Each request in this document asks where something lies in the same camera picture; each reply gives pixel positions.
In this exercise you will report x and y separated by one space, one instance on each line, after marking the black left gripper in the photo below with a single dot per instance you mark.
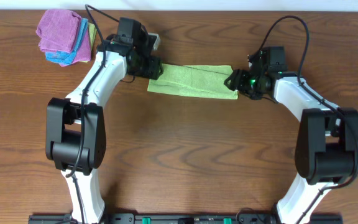
153 71

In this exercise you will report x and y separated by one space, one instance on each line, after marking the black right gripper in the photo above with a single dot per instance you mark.
235 83

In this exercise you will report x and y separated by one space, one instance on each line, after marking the light green microfiber cloth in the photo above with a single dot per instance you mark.
201 81

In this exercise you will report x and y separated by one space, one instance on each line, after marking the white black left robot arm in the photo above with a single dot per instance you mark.
75 130

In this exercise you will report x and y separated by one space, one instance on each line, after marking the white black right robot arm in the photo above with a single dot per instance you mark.
326 152

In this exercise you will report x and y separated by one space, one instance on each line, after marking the bottom green folded cloth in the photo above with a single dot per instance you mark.
92 35

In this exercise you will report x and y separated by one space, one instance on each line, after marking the lower purple folded cloth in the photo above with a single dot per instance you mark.
83 53

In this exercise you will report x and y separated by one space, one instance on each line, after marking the blue folded cloth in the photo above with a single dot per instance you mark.
66 58

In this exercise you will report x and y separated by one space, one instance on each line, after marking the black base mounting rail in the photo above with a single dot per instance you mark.
129 218

